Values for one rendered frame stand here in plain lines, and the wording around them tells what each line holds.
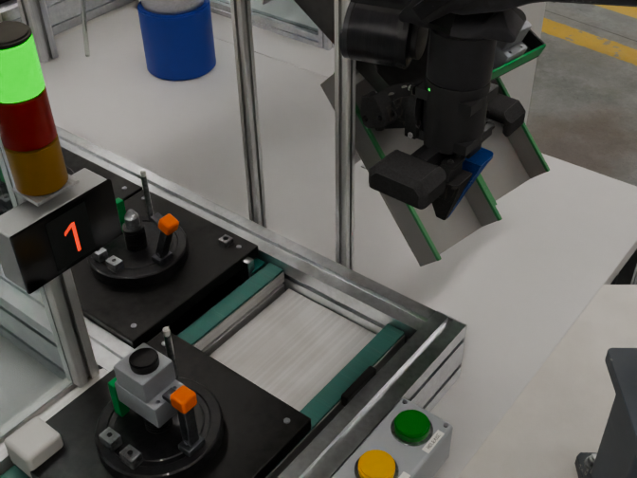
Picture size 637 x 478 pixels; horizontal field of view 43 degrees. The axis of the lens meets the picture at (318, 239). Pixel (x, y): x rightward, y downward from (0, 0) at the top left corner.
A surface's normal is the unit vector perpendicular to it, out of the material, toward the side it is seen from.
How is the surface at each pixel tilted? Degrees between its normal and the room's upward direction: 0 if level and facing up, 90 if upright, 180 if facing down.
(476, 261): 0
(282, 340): 0
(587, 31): 0
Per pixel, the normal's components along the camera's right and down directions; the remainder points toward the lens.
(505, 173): 0.46, -0.23
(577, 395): -0.02, -0.78
